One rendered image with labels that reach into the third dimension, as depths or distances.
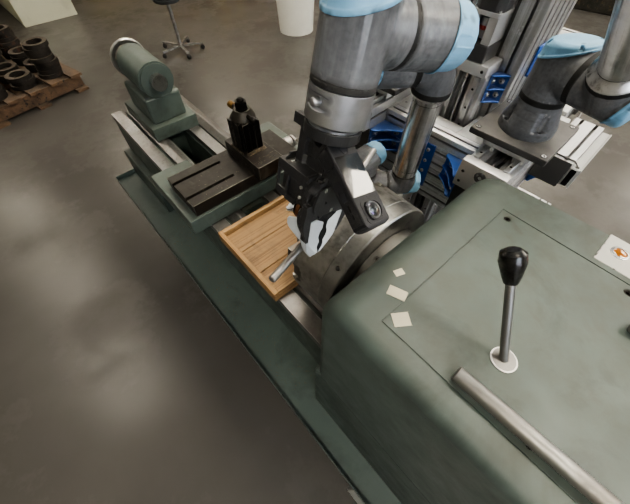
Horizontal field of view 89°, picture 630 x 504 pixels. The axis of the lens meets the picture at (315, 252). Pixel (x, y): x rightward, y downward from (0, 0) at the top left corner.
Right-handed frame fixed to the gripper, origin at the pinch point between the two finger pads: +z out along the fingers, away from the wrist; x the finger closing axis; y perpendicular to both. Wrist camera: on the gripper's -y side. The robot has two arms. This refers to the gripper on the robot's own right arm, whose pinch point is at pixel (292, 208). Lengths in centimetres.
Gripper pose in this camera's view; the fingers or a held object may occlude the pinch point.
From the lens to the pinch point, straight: 86.1
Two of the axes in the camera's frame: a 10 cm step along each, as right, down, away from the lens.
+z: -7.6, 5.2, -3.8
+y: -6.5, -6.2, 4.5
